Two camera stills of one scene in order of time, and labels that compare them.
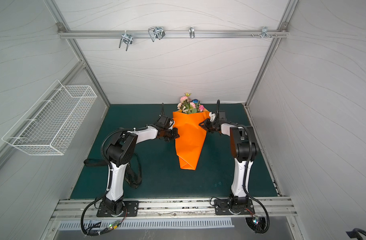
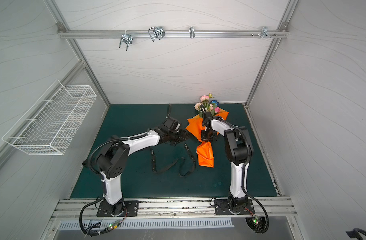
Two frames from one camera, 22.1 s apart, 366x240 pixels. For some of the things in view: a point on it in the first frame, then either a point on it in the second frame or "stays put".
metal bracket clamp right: (264, 33) stays put
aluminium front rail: (70, 209) stays put
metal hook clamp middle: (158, 32) stays put
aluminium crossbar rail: (173, 33) stays put
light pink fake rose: (185, 100) → (204, 97)
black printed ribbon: (128, 174) → (167, 166)
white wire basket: (52, 125) stays put
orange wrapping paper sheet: (192, 136) → (205, 151)
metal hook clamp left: (127, 38) stays put
